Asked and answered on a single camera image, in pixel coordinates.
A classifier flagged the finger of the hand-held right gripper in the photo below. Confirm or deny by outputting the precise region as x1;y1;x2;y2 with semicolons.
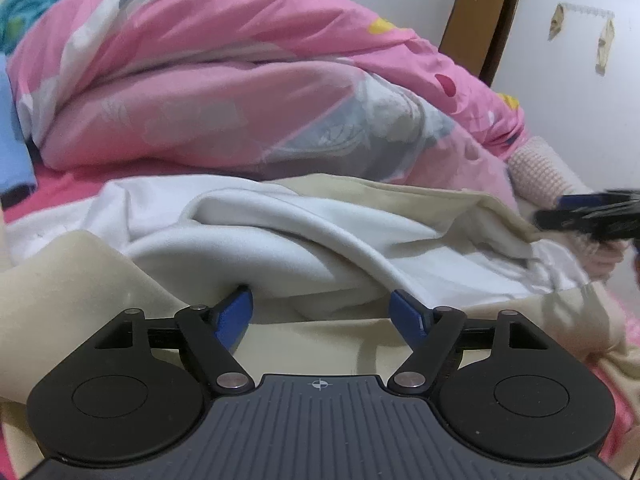
532;194;608;235

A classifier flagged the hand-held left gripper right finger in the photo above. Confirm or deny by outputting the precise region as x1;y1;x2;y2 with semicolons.
387;289;568;397

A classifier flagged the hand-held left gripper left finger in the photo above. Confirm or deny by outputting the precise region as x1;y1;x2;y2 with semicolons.
75;285;255;397

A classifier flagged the beige zip jacket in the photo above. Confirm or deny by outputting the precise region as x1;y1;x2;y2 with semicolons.
0;172;640;480

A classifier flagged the pink checked folded towel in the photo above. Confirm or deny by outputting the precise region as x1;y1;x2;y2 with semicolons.
507;135;591;211

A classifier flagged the pink floral fleece blanket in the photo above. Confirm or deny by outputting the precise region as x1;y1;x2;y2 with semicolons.
0;162;640;441

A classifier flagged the brown wooden door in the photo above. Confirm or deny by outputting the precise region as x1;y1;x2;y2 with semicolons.
439;0;527;86

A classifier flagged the pink printed quilt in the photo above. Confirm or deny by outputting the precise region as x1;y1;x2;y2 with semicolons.
12;0;526;186

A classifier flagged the blue folded cloth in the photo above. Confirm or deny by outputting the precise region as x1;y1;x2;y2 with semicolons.
0;55;36;196

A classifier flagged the wall hook rail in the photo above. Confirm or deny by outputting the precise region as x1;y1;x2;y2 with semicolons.
560;3;615;17

